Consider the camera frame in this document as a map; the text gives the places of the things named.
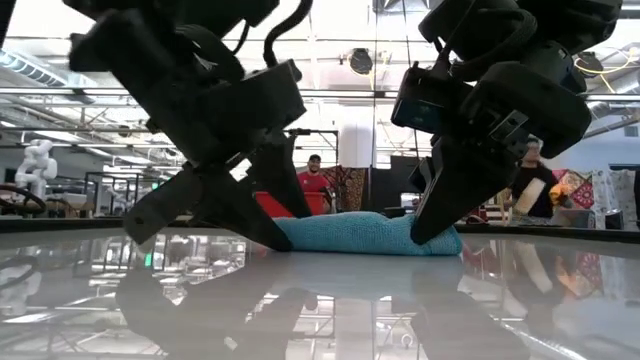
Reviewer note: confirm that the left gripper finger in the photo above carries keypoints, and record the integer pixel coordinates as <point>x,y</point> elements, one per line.
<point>235,215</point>
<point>280,175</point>

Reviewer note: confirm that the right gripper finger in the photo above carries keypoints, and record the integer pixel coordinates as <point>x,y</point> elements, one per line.
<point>465,185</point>
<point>422,176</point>

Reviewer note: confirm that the blue terry towel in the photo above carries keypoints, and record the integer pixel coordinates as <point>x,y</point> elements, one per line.
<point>360,235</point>

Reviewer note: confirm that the person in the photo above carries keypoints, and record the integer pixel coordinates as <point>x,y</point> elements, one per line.
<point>314,182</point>
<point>542,180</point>

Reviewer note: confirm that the red plastic bin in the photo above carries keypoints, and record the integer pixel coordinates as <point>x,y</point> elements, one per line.
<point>317,202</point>

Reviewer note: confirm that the brown patterned hanging cloth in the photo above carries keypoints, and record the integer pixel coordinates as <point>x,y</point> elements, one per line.
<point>352,187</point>

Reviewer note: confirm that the large black ceiling reel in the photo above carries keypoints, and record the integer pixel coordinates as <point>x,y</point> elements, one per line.
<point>592,64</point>
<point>361,61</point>

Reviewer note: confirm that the colourful patchwork quilt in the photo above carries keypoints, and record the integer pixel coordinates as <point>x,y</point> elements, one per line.
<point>582,192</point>

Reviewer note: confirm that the grey chair back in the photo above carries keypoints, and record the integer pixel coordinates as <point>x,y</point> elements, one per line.
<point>575,219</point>

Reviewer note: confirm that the white patterned cloth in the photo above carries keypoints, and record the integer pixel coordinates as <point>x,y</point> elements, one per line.
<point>615,190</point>

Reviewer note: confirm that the small black box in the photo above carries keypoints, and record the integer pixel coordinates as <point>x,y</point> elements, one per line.
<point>614,220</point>

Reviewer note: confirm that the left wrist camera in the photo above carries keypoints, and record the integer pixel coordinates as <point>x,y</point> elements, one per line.
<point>255,105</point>

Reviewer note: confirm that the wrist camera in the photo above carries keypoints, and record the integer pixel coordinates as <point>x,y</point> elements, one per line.
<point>255,105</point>
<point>430,100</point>

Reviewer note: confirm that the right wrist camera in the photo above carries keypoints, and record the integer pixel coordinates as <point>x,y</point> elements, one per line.
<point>430,100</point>

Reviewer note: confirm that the silver air duct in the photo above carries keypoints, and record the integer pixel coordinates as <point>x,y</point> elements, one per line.
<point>615,117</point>

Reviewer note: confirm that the black table frame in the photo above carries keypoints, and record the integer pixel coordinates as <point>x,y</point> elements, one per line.
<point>60,225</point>

